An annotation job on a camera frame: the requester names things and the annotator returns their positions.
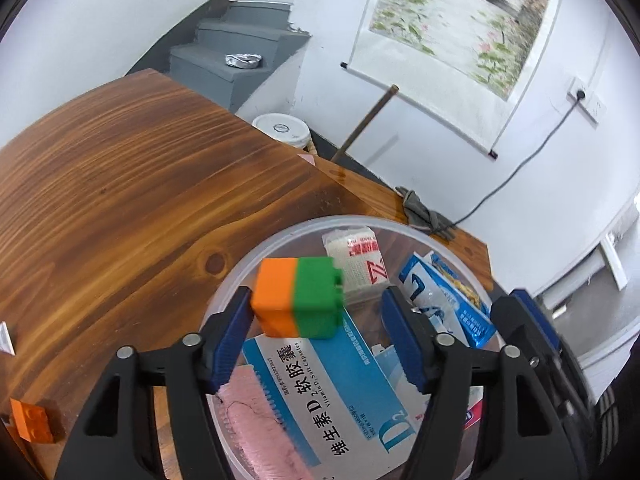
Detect grey cloth rag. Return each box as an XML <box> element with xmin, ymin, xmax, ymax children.
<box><xmin>395</xmin><ymin>186</ymin><xmax>457</xmax><ymax>241</ymax></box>

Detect clear plastic container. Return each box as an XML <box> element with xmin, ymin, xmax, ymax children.
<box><xmin>200</xmin><ymin>215</ymin><xmax>503</xmax><ymax>480</ymax></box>

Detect white wooden plank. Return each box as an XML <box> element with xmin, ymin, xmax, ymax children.
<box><xmin>600</xmin><ymin>232</ymin><xmax>629</xmax><ymax>291</ymax></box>

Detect orange and green building block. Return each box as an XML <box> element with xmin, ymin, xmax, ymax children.
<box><xmin>251</xmin><ymin>256</ymin><xmax>346</xmax><ymax>339</ymax></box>

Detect hanging scroll painting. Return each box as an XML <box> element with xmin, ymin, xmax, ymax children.
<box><xmin>341</xmin><ymin>0</ymin><xmax>568</xmax><ymax>160</ymax></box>

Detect blue white medicine box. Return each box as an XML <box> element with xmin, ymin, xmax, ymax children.
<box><xmin>241</xmin><ymin>317</ymin><xmax>421</xmax><ymax>480</ymax></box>

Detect wooden stick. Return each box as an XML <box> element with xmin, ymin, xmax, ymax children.
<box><xmin>332</xmin><ymin>85</ymin><xmax>400</xmax><ymax>163</ymax></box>

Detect white wall socket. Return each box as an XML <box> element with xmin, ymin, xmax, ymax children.
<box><xmin>568</xmin><ymin>77</ymin><xmax>607</xmax><ymax>124</ymax></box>

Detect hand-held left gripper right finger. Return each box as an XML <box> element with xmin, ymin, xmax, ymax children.
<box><xmin>381</xmin><ymin>285</ymin><xmax>576</xmax><ymax>480</ymax></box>

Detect wooden desk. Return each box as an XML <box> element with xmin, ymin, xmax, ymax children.
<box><xmin>0</xmin><ymin>68</ymin><xmax>493</xmax><ymax>480</ymax></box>

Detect white gauze packet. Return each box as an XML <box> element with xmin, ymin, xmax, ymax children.
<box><xmin>321</xmin><ymin>225</ymin><xmax>388</xmax><ymax>304</ymax></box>

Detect white bucket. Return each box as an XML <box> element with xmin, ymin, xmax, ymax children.
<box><xmin>251</xmin><ymin>113</ymin><xmax>311</xmax><ymax>150</ymax></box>

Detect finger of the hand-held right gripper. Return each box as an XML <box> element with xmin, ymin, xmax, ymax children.
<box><xmin>490</xmin><ymin>288</ymin><xmax>562</xmax><ymax>361</ymax></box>

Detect blue white snack packet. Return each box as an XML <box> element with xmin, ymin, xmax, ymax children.
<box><xmin>398</xmin><ymin>252</ymin><xmax>498</xmax><ymax>348</ymax></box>

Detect foil tray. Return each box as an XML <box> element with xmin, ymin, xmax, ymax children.
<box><xmin>225</xmin><ymin>52</ymin><xmax>262</xmax><ymax>70</ymax></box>

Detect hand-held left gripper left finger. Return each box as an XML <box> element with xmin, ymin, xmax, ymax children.
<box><xmin>52</xmin><ymin>286</ymin><xmax>253</xmax><ymax>480</ymax></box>

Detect pink brush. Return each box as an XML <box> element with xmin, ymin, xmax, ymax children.
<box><xmin>217</xmin><ymin>362</ymin><xmax>313</xmax><ymax>480</ymax></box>

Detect black power cable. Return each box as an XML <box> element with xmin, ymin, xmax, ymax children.
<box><xmin>440</xmin><ymin>92</ymin><xmax>583</xmax><ymax>233</ymax></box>

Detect grey stairs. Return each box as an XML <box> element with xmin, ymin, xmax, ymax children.
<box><xmin>169</xmin><ymin>1</ymin><xmax>312</xmax><ymax>113</ymax></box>

